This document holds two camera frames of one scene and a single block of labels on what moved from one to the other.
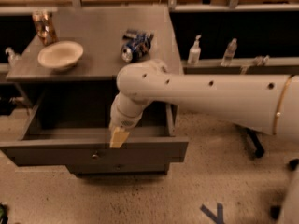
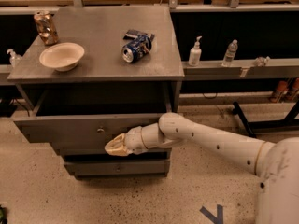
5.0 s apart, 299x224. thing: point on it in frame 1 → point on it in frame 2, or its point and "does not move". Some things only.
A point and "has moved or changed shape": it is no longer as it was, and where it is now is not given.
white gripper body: [123, 122] → [134, 140]
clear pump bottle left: [12, 56] does not move
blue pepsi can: [138, 48] does not move
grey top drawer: [74, 129] has moved or changed shape
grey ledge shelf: [213, 66] does not move
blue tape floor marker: [219, 218] does not move
